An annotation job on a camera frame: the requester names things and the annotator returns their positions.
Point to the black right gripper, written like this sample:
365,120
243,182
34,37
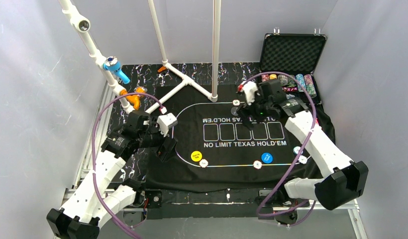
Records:
249,112

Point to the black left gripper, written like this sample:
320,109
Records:
163,145

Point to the clear dealer button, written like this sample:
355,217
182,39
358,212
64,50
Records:
234,111

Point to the yellow big blind button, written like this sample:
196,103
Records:
196,156

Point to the blue small blind button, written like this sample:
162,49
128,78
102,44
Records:
267,158

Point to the white chip edge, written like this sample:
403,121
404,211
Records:
302,159

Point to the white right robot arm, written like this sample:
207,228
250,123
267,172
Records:
343,179

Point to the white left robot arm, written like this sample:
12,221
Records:
85,212

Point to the red poker chip stack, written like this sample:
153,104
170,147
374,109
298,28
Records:
265,77

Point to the black poker table mat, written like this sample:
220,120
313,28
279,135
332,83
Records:
228,146

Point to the grey poker chip stack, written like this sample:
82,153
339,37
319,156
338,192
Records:
284,80

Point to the green poker chip stack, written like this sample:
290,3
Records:
291,81

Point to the orange plastic faucet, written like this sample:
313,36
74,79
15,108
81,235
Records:
135,100

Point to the light blue chip stack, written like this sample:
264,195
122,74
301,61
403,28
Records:
301,82

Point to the pink poker chip stack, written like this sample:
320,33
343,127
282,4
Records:
310,87

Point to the blue plastic faucet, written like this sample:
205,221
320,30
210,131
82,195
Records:
113,65

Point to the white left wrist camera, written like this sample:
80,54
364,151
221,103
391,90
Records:
166,122

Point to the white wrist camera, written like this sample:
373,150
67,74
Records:
166,122
249,89

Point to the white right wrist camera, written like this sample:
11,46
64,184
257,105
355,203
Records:
249,89

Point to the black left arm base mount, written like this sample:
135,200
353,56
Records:
147,203

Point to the aluminium frame rail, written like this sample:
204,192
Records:
159,109

